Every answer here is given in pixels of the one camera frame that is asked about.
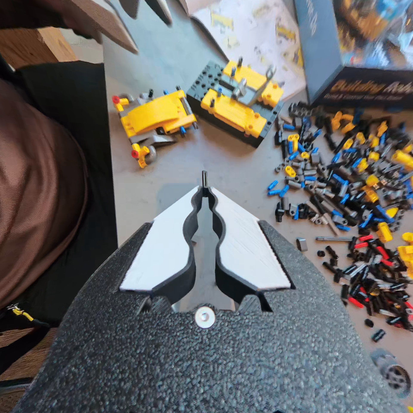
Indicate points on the blue cardboard kit box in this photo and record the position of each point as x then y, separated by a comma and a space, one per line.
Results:
316, 64

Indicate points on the person's brown shirt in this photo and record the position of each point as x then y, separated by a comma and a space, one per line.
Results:
38, 193

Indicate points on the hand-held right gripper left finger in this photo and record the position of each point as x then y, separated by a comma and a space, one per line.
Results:
158, 255

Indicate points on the wooden panel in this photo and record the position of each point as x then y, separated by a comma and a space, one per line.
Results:
32, 48

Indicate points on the group of toy wheels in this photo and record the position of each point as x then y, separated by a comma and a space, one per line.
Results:
395, 376

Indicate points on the open instruction booklet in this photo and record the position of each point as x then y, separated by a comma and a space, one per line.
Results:
251, 32

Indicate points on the black connector pin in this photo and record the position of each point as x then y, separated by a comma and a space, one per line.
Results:
205, 180

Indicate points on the person's left forearm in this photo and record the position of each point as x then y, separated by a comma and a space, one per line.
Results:
32, 13

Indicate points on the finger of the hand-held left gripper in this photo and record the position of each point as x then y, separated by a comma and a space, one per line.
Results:
103, 19
129, 8

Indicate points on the black battery box yellow beams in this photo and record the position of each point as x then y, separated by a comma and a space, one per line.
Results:
232, 113

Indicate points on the pile of small building pieces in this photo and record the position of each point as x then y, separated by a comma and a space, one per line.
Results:
338, 193

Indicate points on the small dark grey block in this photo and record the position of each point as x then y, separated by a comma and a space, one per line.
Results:
302, 244

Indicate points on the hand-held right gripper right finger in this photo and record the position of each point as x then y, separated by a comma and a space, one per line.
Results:
255, 255

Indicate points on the yellow grey toy vehicle assembly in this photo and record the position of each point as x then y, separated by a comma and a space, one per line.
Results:
155, 113

